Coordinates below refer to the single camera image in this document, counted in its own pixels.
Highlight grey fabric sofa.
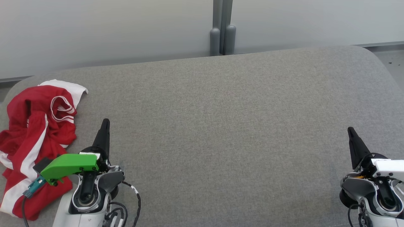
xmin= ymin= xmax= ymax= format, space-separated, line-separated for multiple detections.
xmin=0 ymin=45 xmax=404 ymax=227

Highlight grey partition base rail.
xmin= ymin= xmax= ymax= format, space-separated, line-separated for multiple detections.
xmin=357 ymin=41 xmax=404 ymax=48
xmin=0 ymin=76 xmax=33 ymax=83

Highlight left camera cable teal plug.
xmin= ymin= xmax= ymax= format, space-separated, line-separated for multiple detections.
xmin=22 ymin=176 xmax=47 ymax=227

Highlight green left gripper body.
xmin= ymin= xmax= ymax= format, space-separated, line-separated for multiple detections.
xmin=40 ymin=146 xmax=111 ymax=186

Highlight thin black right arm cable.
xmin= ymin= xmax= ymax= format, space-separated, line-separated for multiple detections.
xmin=347 ymin=203 xmax=368 ymax=227

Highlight red shirt with white sleeves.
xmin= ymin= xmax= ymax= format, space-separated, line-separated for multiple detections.
xmin=6 ymin=79 xmax=89 ymax=148

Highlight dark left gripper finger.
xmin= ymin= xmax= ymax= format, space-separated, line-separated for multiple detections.
xmin=92 ymin=119 xmax=110 ymax=158

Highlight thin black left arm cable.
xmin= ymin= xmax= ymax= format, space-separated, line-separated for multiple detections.
xmin=104 ymin=181 xmax=141 ymax=227

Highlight red shorts with white stripe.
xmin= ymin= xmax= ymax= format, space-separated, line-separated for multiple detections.
xmin=0 ymin=113 xmax=78 ymax=221

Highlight grey partition post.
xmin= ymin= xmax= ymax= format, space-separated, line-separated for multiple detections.
xmin=210 ymin=0 xmax=223 ymax=56
xmin=223 ymin=0 xmax=236 ymax=55

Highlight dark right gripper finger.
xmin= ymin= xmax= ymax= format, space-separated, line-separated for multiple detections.
xmin=347 ymin=127 xmax=371 ymax=170

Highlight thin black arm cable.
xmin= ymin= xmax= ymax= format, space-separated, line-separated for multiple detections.
xmin=347 ymin=203 xmax=368 ymax=227
xmin=104 ymin=181 xmax=141 ymax=227

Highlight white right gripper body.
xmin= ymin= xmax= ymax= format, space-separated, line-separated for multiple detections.
xmin=361 ymin=153 xmax=404 ymax=182

